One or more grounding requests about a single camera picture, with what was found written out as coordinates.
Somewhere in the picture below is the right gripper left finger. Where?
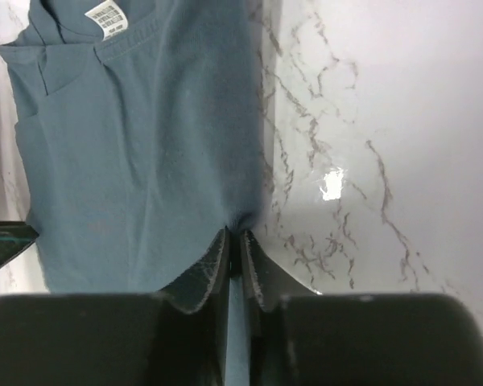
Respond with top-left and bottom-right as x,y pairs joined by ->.
156,229 -> 229,385

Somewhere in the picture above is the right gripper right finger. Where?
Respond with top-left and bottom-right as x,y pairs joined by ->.
239,231 -> 316,385

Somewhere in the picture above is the grey-blue t shirt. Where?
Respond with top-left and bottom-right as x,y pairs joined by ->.
0,1 -> 262,385

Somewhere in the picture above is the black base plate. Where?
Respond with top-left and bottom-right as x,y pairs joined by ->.
0,221 -> 39,269

